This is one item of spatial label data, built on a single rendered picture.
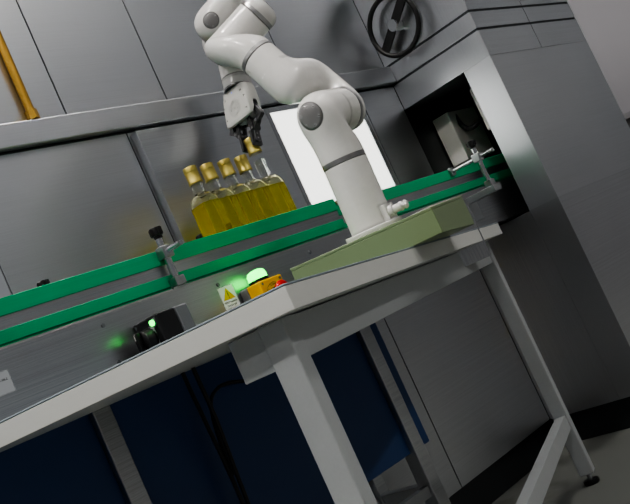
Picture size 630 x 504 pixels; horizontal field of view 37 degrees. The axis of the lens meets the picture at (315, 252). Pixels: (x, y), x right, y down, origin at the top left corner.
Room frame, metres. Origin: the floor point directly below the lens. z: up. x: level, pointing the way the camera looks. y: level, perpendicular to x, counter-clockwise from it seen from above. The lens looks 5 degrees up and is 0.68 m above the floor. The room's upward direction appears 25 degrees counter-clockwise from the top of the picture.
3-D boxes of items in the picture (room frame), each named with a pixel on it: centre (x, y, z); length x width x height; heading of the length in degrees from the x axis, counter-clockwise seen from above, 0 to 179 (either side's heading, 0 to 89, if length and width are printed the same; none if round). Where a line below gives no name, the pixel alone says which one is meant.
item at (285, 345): (1.95, -0.15, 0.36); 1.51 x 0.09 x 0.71; 160
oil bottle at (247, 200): (2.33, 0.11, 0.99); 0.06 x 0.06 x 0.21; 48
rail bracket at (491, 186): (2.85, -0.54, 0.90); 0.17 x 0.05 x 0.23; 47
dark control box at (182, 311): (1.81, 0.32, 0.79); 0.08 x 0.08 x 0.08; 47
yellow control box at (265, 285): (2.02, 0.13, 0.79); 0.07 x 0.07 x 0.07; 47
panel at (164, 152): (2.66, -0.01, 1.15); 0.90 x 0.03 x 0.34; 137
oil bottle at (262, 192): (2.37, 0.07, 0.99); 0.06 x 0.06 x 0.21; 48
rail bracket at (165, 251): (1.91, 0.26, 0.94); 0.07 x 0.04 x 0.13; 47
